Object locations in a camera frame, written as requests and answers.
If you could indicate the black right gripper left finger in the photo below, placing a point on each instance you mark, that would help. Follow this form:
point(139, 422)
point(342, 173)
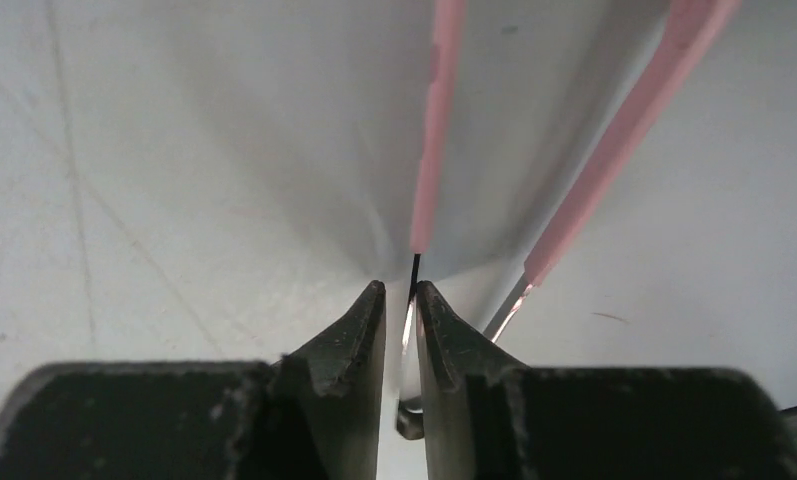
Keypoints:
point(313, 414)

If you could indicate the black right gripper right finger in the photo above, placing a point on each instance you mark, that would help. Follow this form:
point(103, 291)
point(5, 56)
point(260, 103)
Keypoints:
point(487, 415)

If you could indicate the pink handled metal tongs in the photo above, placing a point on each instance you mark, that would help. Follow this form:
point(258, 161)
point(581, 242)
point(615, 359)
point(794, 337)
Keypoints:
point(690, 30)

